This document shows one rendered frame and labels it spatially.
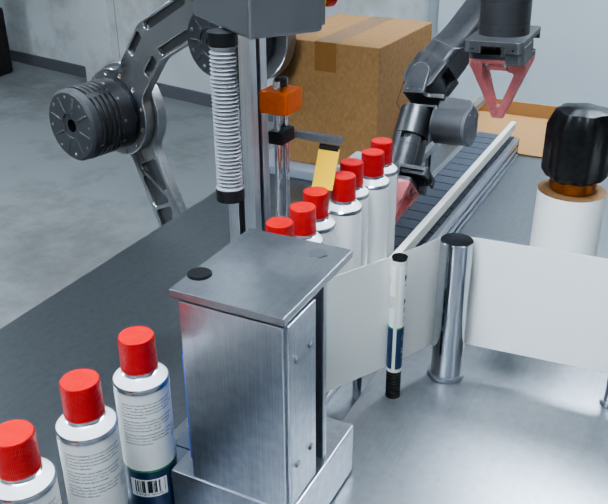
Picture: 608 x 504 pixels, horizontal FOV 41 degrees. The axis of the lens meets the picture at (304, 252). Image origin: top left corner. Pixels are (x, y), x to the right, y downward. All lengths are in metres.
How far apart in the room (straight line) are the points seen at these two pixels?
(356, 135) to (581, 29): 2.23
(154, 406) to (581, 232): 0.61
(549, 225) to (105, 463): 0.65
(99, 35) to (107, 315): 4.53
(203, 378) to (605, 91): 3.26
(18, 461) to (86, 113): 1.39
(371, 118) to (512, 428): 0.88
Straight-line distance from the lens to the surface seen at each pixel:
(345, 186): 1.06
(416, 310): 0.97
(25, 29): 6.64
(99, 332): 1.24
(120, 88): 2.04
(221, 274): 0.70
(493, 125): 2.14
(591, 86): 3.85
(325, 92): 1.71
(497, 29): 0.95
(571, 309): 0.98
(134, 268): 1.41
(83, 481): 0.73
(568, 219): 1.09
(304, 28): 0.94
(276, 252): 0.73
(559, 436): 0.97
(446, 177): 1.65
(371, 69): 1.66
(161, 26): 1.91
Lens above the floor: 1.47
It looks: 27 degrees down
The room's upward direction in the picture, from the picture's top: straight up
